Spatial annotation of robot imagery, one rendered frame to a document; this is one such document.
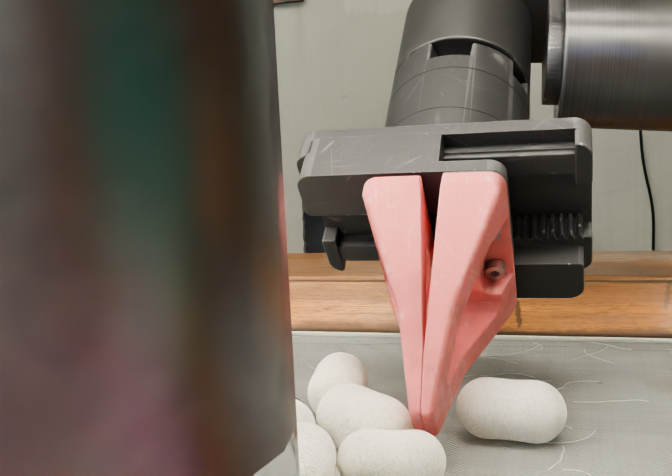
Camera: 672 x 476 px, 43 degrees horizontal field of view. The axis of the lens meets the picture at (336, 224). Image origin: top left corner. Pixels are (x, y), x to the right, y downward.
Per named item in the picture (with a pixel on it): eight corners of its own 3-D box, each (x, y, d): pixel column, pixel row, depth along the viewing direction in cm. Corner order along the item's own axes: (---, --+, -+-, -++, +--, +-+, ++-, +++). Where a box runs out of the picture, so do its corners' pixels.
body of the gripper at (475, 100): (593, 153, 27) (587, 19, 32) (289, 166, 30) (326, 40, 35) (592, 281, 32) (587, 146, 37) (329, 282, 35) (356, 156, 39)
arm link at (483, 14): (409, 62, 42) (405, -42, 38) (553, 66, 41) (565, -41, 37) (392, 158, 38) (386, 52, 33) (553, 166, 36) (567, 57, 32)
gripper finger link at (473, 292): (495, 365, 22) (507, 128, 29) (241, 359, 24) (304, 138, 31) (511, 483, 27) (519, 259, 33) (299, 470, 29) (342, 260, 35)
